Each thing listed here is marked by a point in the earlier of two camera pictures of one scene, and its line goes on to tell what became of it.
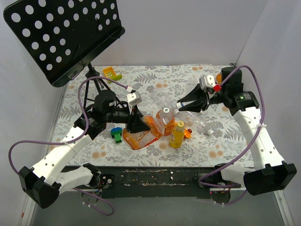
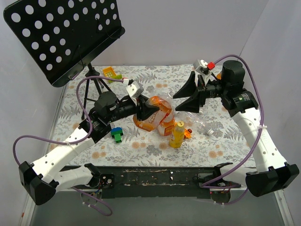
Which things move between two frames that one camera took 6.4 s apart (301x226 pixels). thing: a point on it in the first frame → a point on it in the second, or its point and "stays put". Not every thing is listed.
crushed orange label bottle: [136, 140] → [162, 119]
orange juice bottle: [218, 77] stays put
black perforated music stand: [63, 37] stays put
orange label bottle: [165, 119] stays put
